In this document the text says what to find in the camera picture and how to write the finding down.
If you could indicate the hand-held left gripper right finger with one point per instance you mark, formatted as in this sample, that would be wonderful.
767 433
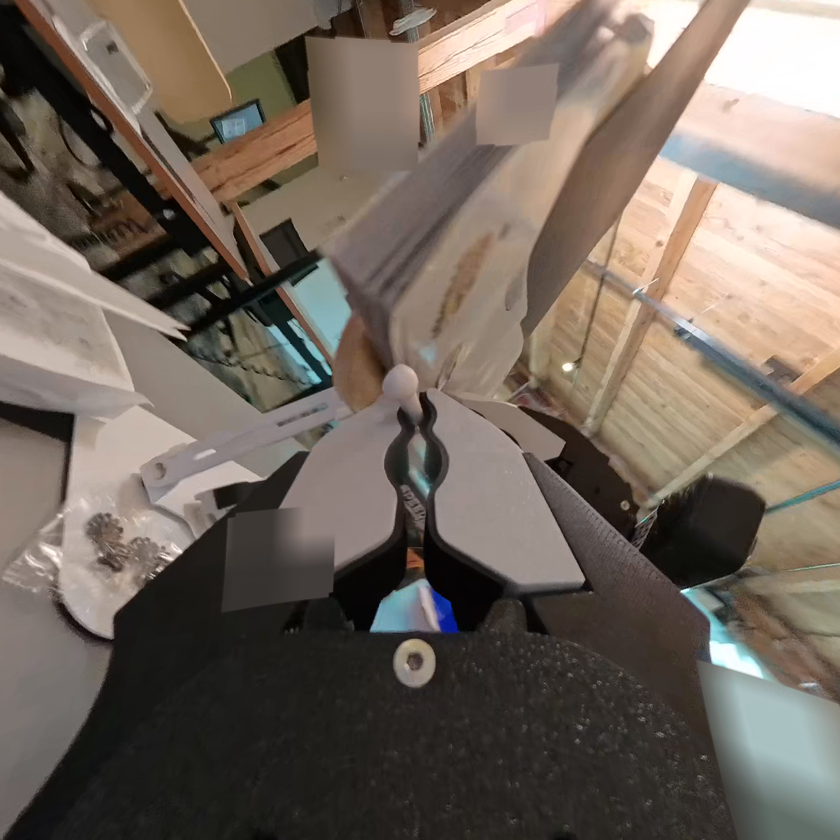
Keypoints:
492 512

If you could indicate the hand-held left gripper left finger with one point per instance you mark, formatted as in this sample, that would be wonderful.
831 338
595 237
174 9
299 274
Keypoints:
354 499

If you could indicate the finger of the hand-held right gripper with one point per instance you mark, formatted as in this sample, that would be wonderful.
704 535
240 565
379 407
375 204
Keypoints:
535 438

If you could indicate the white page holder pin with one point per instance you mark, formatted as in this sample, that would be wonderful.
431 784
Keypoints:
401 384

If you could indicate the lego instruction booklet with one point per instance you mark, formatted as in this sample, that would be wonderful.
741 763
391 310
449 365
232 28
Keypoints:
459 275

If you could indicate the round wooden book stand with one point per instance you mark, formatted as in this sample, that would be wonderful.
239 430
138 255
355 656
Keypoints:
358 374

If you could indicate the plastic bag of metal parts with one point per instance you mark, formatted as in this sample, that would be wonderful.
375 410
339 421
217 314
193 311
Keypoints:
118 544

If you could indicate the black board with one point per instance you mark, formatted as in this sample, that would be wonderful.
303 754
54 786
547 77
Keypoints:
623 164

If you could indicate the white paper sheets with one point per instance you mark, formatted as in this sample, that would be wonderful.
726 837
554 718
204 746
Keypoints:
59 315

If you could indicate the wooden edged table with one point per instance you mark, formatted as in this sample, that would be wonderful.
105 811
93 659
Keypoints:
187 177

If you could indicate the wooden beam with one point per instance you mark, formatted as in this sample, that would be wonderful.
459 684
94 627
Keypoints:
275 141

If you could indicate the small framed picture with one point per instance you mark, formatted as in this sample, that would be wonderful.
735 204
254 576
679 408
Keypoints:
237 121

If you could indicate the beige board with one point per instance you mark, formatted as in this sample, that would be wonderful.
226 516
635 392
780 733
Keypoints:
170 52

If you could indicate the clear acrylic holder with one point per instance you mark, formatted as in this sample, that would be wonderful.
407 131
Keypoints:
118 62

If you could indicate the metal rail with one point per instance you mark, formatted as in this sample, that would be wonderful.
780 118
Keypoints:
722 354

